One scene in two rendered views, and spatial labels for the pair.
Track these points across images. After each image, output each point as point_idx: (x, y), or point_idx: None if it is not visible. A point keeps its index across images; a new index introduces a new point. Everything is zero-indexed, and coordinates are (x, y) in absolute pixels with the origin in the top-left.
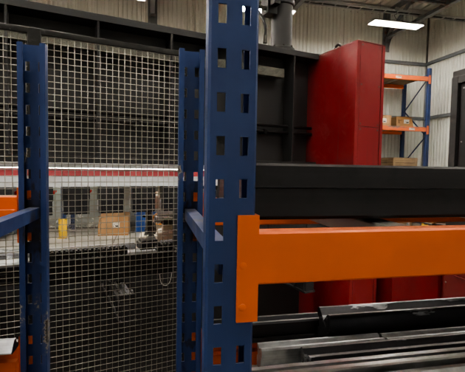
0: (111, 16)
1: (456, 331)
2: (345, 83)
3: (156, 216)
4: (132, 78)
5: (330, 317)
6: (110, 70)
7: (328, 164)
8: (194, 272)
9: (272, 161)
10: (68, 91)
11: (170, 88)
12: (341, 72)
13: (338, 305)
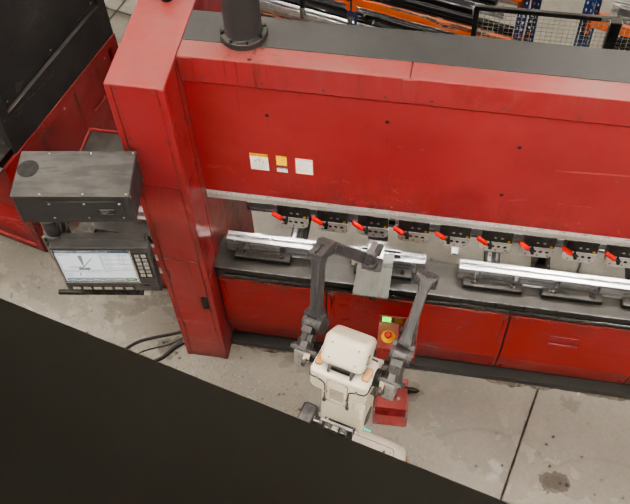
0: (541, 43)
1: None
2: (215, 11)
3: (380, 365)
4: (527, 34)
5: (475, 3)
6: (548, 32)
7: None
8: (518, 20)
9: None
10: None
11: (491, 35)
12: (210, 5)
13: (464, 6)
